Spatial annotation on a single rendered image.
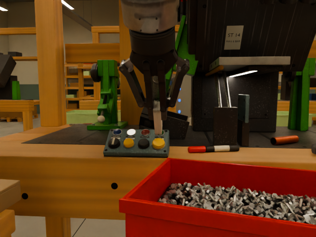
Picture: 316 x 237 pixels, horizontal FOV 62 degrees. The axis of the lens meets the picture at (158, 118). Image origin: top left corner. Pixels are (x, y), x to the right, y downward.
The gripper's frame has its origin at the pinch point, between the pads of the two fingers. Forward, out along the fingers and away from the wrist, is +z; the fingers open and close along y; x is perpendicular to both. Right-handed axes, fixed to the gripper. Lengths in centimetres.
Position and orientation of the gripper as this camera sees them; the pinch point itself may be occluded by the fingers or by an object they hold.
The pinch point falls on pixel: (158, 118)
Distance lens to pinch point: 56.1
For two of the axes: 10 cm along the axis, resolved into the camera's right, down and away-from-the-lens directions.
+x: 0.7, -6.6, 7.5
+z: 0.5, 7.5, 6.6
